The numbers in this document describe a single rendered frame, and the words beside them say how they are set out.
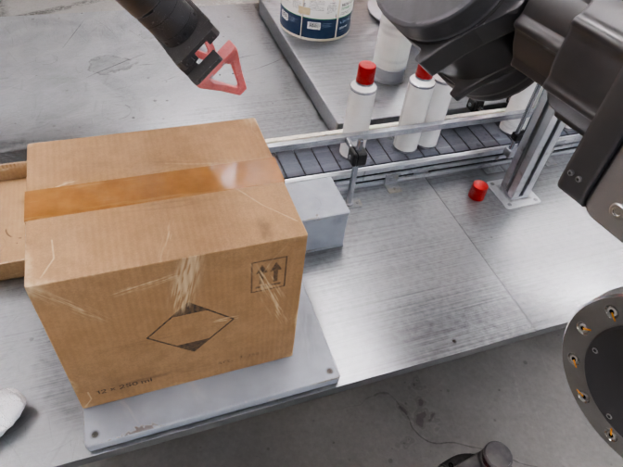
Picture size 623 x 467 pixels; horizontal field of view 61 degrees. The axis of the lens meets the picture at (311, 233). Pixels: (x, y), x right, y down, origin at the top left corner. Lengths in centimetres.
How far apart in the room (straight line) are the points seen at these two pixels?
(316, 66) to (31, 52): 74
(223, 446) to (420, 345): 92
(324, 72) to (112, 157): 79
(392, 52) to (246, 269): 84
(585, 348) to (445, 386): 127
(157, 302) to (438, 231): 62
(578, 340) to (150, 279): 46
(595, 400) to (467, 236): 53
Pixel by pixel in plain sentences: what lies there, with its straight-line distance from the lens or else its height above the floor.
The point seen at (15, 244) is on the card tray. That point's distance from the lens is 106.
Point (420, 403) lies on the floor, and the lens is 181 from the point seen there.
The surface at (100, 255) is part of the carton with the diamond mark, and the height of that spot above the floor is 112.
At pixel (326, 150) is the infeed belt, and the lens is 113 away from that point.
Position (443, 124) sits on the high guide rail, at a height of 96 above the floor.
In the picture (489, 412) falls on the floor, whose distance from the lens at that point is 188.
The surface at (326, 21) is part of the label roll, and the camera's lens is 152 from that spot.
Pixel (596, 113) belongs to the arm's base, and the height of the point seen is 144.
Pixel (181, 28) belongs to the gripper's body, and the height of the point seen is 126.
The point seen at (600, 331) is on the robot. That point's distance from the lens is 60.
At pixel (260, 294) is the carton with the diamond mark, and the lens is 67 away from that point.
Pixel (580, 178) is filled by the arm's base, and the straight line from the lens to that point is 29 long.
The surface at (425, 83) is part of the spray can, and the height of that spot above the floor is 105.
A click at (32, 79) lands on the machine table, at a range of 150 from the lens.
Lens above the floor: 156
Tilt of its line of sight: 46 degrees down
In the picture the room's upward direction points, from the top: 8 degrees clockwise
